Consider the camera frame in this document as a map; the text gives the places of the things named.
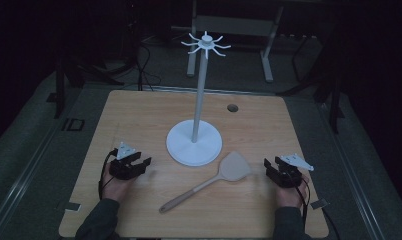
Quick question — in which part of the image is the white metal desk frame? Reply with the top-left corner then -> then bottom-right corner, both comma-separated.
186,0 -> 286,84

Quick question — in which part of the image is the grey tape piece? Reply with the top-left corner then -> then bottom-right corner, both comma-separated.
64,201 -> 82,212
310,198 -> 330,210

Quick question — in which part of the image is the black floor cable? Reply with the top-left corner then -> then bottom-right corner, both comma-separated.
133,41 -> 163,92

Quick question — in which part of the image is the person's right hand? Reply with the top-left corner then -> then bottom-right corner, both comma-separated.
275,173 -> 311,210

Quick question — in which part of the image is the black metal stand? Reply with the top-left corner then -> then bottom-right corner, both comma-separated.
45,56 -> 126,120
277,33 -> 346,135

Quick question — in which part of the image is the white utensil rack with hooks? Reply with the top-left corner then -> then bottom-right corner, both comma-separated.
165,30 -> 232,167

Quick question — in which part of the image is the beige spatula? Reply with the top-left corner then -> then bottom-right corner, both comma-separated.
158,150 -> 253,214

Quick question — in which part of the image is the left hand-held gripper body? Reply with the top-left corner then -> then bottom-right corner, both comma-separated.
108,142 -> 145,181

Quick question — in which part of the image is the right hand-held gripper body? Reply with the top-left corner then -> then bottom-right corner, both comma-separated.
274,153 -> 315,189

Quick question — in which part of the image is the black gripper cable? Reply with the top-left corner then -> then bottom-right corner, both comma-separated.
288,171 -> 312,233
97,149 -> 119,201

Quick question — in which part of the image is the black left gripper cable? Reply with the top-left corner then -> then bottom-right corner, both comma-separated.
97,149 -> 119,201

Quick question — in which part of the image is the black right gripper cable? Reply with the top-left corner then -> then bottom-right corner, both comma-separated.
288,171 -> 312,233

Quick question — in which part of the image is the person's left hand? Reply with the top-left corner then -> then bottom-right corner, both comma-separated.
100,165 -> 138,203

